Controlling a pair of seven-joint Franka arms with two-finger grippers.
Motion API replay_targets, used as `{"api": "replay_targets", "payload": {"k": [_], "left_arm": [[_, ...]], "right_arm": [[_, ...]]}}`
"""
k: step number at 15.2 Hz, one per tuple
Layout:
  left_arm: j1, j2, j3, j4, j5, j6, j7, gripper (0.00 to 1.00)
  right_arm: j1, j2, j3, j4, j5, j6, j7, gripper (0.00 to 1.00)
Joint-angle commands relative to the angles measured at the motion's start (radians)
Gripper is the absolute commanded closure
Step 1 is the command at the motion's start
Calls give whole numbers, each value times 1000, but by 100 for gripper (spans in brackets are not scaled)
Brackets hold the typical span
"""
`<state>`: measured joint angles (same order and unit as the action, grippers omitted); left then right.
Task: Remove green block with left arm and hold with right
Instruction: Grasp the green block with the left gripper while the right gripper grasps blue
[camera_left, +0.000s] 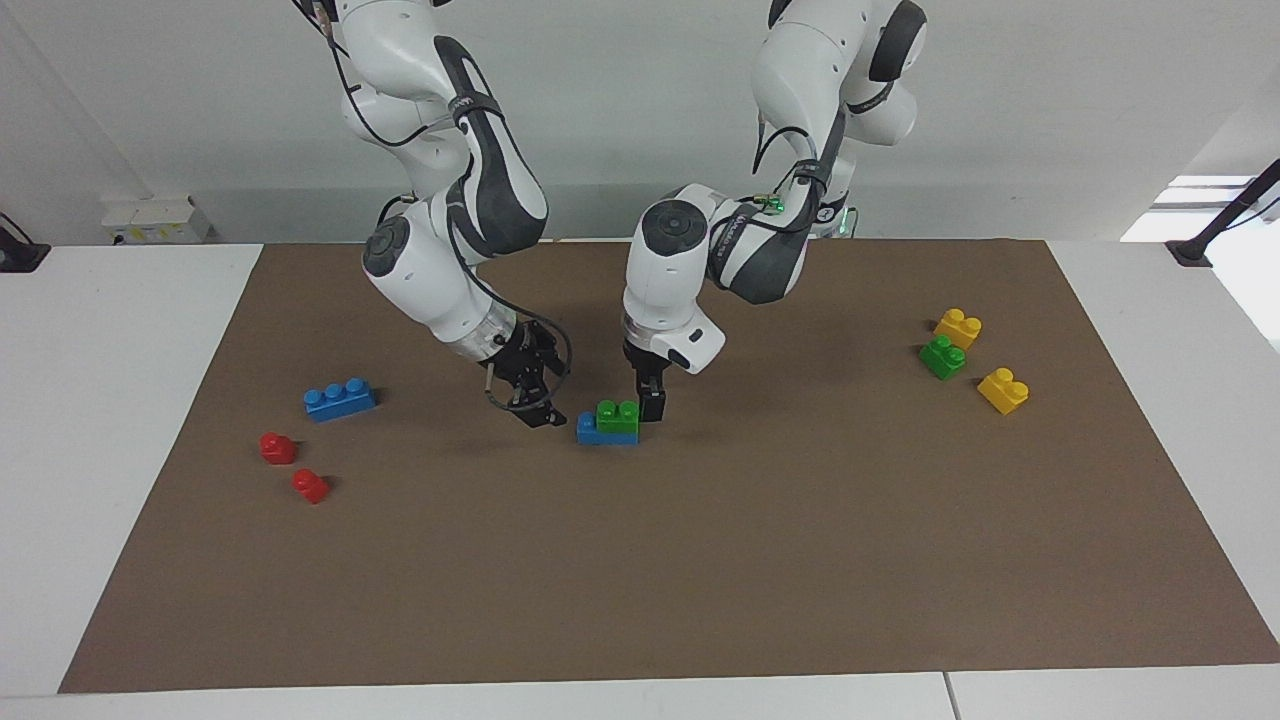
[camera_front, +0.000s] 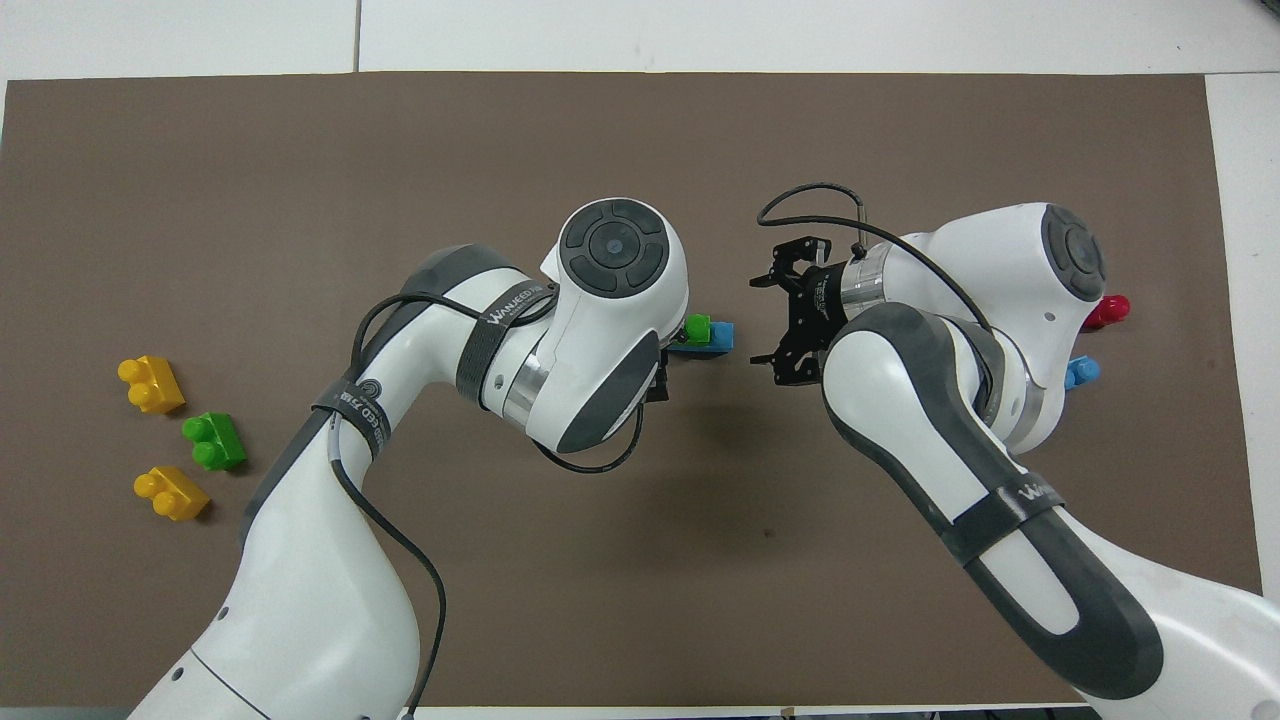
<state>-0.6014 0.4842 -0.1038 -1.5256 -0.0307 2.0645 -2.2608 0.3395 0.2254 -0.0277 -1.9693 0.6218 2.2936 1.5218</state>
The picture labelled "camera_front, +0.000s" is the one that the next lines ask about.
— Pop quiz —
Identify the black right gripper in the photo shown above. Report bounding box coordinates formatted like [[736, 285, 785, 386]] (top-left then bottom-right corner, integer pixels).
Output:
[[749, 236, 852, 387]]

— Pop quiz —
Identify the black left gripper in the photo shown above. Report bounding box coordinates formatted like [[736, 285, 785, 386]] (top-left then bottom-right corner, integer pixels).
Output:
[[644, 338, 674, 407]]

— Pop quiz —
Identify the red one-stud toy block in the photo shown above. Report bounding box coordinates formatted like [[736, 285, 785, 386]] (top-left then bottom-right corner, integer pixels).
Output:
[[1083, 294, 1132, 333]]

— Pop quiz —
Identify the yellow two-stud toy block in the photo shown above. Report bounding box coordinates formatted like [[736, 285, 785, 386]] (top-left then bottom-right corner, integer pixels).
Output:
[[117, 355, 187, 416], [134, 466, 212, 523]]

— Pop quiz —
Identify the brown table mat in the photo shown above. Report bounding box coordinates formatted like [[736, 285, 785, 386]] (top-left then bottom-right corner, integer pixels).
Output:
[[0, 72, 1263, 709]]

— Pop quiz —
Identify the black velcro arm strap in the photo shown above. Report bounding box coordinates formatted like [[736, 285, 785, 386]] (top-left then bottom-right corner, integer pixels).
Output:
[[455, 275, 561, 406], [940, 478, 1067, 567]]

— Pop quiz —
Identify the black strap with round logo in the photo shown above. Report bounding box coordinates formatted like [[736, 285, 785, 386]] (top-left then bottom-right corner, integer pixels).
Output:
[[312, 370, 393, 461]]

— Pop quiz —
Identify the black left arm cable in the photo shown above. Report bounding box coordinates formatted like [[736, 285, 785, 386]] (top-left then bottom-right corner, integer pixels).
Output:
[[330, 290, 646, 719]]

